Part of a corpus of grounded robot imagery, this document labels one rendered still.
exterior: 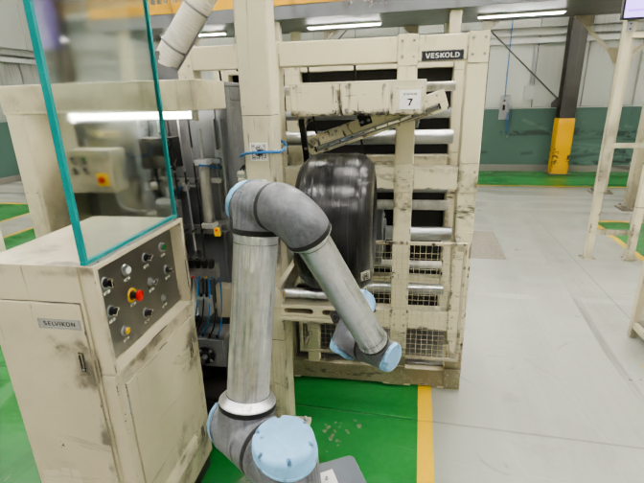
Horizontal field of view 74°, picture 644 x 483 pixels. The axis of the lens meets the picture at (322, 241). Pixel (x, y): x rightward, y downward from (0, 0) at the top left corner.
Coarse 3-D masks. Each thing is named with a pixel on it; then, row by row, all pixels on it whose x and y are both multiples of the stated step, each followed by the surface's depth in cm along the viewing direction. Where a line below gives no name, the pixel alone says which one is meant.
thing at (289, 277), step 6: (294, 264) 209; (288, 270) 202; (294, 270) 209; (282, 276) 195; (288, 276) 198; (294, 276) 210; (282, 282) 189; (288, 282) 198; (294, 282) 210; (276, 288) 184; (282, 288) 186; (276, 294) 185; (282, 294) 187; (276, 300) 186; (282, 300) 187; (276, 306) 187; (282, 306) 187
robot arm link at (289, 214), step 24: (264, 192) 96; (288, 192) 95; (264, 216) 95; (288, 216) 93; (312, 216) 94; (288, 240) 95; (312, 240) 95; (312, 264) 101; (336, 264) 103; (336, 288) 106; (360, 312) 112; (360, 336) 118; (384, 336) 122; (384, 360) 122
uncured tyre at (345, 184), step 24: (312, 168) 170; (336, 168) 168; (360, 168) 168; (312, 192) 164; (336, 192) 162; (360, 192) 162; (336, 216) 161; (360, 216) 160; (336, 240) 162; (360, 240) 162; (360, 264) 166; (360, 288) 183
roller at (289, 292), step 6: (288, 288) 189; (294, 288) 188; (300, 288) 188; (306, 288) 188; (312, 288) 188; (288, 294) 188; (294, 294) 187; (300, 294) 187; (306, 294) 187; (312, 294) 186; (318, 294) 186; (324, 294) 185
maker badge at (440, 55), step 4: (424, 52) 207; (428, 52) 207; (432, 52) 207; (436, 52) 207; (440, 52) 206; (444, 52) 206; (448, 52) 206; (452, 52) 205; (456, 52) 205; (460, 52) 205; (424, 56) 208; (428, 56) 208; (432, 56) 207; (436, 56) 207; (440, 56) 207; (444, 56) 207; (448, 56) 206; (452, 56) 206; (456, 56) 206; (460, 56) 205; (424, 60) 209; (428, 60) 208
